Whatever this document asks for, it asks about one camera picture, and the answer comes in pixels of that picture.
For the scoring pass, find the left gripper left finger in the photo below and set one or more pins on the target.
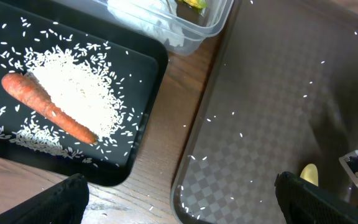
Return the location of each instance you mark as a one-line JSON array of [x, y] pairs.
[[63, 203]]

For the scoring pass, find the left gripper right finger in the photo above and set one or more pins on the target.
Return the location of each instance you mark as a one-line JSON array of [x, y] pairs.
[[303, 202]]

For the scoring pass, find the yellow plastic spoon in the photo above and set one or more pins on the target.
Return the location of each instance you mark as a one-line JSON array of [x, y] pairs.
[[310, 174]]

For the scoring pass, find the orange carrot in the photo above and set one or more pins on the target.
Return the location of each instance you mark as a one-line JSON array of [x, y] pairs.
[[31, 94]]

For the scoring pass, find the white tissue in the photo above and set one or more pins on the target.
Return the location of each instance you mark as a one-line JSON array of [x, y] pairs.
[[137, 16]]

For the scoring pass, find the yellow green snack wrapper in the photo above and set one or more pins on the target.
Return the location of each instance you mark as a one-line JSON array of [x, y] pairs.
[[199, 4]]

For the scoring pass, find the clear plastic waste bin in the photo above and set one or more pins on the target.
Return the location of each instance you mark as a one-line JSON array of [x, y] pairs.
[[196, 24]]

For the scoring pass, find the brown serving tray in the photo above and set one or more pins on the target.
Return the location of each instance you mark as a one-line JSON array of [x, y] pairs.
[[283, 94]]

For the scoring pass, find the black rectangular tray bin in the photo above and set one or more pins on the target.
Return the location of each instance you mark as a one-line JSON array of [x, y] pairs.
[[138, 61]]

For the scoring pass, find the white rice pile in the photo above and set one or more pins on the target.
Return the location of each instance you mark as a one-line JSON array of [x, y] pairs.
[[82, 84]]

